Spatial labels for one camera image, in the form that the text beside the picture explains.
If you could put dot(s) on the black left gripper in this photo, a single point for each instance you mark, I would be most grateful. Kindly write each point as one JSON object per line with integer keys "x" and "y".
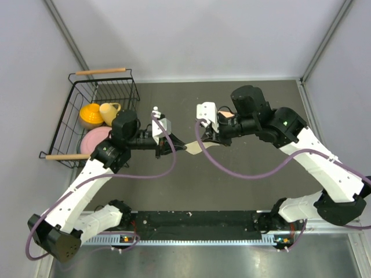
{"x": 164, "y": 147}

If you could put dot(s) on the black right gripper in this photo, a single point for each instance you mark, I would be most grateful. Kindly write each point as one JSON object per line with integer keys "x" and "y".
{"x": 210, "y": 135}

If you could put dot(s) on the cream letter paper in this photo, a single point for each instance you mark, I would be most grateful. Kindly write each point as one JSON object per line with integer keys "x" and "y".
{"x": 193, "y": 148}

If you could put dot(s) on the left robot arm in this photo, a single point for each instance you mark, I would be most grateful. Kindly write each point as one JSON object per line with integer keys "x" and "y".
{"x": 61, "y": 230}

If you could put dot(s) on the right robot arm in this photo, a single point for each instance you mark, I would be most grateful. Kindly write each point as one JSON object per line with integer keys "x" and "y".
{"x": 343, "y": 194}

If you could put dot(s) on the yellow mug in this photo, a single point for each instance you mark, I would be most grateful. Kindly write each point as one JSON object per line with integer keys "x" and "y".
{"x": 108, "y": 112}

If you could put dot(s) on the pink plate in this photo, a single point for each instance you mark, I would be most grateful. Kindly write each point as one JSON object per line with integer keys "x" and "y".
{"x": 93, "y": 138}

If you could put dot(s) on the orange bowl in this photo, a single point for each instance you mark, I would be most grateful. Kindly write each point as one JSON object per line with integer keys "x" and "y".
{"x": 89, "y": 116}

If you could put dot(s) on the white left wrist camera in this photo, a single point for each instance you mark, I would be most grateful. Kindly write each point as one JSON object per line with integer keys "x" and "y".
{"x": 160, "y": 124}

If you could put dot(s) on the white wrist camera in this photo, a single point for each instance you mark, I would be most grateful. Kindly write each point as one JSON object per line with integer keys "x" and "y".
{"x": 160, "y": 124}
{"x": 207, "y": 113}

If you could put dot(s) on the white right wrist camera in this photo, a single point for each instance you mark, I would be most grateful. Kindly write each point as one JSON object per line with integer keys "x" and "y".
{"x": 207, "y": 113}

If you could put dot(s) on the black wire basket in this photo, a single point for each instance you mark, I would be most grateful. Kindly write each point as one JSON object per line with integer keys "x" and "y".
{"x": 92, "y": 93}

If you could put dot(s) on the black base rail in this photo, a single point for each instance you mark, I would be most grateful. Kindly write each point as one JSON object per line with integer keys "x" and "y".
{"x": 199, "y": 228}

